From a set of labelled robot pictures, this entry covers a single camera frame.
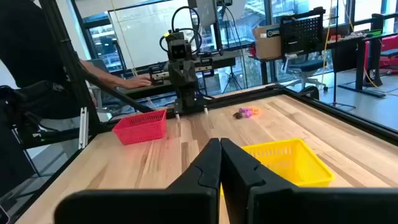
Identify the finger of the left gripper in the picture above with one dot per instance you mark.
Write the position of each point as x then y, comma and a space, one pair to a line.
190, 77
177, 77

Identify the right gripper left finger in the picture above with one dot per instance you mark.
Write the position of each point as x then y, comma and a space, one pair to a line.
174, 205

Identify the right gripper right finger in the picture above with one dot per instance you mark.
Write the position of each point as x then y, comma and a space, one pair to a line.
280, 205

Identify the black plastic spider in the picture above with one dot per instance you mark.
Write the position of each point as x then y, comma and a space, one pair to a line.
237, 115

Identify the purple foam decoration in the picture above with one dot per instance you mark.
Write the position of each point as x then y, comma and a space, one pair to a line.
245, 112

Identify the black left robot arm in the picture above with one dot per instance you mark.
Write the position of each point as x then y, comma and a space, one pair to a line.
188, 99

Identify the person's forearm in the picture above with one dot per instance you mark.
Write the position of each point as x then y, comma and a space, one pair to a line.
102, 74

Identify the orange plastic decoration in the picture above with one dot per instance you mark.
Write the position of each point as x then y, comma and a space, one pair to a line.
255, 110

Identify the black tripod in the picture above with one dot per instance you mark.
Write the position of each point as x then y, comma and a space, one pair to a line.
231, 79

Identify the person's hand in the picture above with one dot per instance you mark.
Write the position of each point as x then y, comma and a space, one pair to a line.
136, 82

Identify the yellow plastic basket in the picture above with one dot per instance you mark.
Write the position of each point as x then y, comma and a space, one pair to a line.
295, 161

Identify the white board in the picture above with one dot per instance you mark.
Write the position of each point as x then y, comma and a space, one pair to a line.
146, 34

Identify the red plastic basket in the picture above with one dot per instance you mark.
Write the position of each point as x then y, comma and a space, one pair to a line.
140, 127

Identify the brown cardboard box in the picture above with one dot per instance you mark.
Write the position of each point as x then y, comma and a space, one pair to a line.
264, 46

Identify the black office chair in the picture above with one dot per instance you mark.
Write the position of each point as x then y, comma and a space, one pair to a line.
306, 66

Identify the black perforated panel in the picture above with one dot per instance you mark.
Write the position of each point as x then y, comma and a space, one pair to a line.
301, 31

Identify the person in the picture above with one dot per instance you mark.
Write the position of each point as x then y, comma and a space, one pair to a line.
28, 46

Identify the black desk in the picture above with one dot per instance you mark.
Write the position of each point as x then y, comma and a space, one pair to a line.
360, 68

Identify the red couch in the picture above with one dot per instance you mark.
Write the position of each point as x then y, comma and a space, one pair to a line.
390, 59

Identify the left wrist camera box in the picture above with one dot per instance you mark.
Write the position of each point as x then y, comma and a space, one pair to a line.
179, 49

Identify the silver metal bracket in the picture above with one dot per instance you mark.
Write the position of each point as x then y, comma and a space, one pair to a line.
83, 127

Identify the black aluminium rig frame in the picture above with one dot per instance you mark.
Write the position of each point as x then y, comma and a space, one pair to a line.
342, 115

